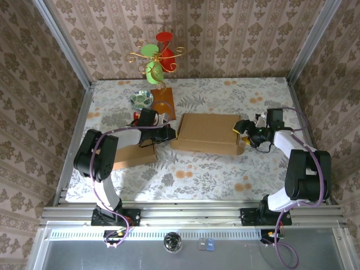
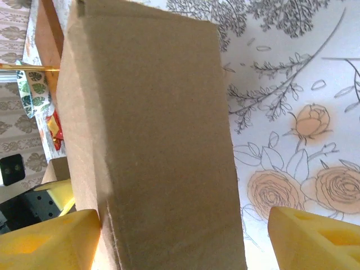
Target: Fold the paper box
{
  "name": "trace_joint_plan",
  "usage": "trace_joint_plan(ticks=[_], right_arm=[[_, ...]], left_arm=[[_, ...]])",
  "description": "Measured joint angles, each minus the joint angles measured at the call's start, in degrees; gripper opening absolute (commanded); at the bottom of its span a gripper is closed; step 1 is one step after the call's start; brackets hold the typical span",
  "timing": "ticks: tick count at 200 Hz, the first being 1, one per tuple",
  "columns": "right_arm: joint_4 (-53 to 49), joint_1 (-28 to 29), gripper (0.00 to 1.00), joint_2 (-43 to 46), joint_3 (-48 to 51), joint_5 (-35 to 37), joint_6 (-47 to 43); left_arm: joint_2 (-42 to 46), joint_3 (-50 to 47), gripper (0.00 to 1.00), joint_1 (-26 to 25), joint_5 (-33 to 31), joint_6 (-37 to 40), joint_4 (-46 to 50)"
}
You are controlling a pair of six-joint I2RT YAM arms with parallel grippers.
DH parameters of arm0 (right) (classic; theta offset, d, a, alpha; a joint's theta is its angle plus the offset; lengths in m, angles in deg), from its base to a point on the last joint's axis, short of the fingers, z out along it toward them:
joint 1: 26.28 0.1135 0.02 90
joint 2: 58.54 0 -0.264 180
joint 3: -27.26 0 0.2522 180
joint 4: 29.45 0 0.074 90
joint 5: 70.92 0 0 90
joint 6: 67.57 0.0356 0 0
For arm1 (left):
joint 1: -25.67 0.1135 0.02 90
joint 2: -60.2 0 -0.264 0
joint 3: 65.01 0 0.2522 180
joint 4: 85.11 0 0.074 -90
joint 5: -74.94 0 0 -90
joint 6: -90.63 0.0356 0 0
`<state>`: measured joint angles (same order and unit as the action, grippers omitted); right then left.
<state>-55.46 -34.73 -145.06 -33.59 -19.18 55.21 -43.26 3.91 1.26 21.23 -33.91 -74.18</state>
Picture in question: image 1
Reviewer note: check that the brown cardboard box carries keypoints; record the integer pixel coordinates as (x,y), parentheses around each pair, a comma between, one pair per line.
(208,132)
(137,157)

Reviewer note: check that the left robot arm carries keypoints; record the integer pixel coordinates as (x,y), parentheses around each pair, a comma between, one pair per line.
(95,157)

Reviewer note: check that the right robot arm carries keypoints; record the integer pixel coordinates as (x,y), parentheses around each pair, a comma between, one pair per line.
(284,140)

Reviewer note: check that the red snack packet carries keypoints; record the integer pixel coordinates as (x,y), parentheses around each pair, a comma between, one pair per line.
(136,115)

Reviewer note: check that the leaf pattern bowl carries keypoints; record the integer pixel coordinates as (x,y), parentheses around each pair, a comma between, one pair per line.
(141,99)

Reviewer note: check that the floral table cover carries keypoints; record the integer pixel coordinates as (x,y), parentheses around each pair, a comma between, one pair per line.
(197,185)

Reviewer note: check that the green plastic wine glass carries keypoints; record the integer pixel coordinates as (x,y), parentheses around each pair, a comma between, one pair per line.
(153,74)

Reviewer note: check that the red plastic wine glass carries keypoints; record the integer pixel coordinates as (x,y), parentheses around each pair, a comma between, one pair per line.
(168,57)

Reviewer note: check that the shiny metal cup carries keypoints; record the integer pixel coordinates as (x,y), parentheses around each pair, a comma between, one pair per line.
(173,242)

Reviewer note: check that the blue card case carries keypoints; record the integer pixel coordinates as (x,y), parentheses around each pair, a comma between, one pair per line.
(210,244)

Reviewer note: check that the clear card case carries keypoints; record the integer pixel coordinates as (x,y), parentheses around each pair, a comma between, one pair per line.
(202,244)

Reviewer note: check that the grey metal sheet panel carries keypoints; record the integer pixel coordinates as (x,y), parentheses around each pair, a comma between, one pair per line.
(239,258)

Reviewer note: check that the aluminium side rail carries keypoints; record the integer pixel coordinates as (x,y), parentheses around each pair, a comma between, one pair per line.
(76,146)
(306,112)

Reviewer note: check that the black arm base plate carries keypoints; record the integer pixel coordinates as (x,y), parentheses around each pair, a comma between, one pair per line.
(135,216)
(247,216)

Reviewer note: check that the aluminium front rail beam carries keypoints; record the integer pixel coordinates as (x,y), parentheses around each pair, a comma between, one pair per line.
(191,213)

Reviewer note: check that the aluminium frame post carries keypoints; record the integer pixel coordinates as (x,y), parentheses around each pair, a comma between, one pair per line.
(62,42)
(315,42)

